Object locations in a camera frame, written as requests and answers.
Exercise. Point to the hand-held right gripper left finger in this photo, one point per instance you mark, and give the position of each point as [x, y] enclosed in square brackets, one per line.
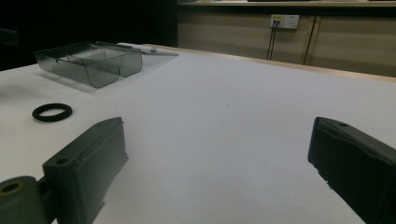
[90, 161]

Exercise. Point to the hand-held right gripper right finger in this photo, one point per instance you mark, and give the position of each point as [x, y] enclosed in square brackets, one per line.
[358, 165]

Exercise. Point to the clear grey plastic organizer box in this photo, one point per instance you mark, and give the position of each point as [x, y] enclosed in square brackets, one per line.
[90, 63]

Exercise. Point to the grey pen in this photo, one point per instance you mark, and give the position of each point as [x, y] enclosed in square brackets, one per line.
[149, 49]

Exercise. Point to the white wall socket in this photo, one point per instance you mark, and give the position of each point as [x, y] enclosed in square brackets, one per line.
[285, 21]

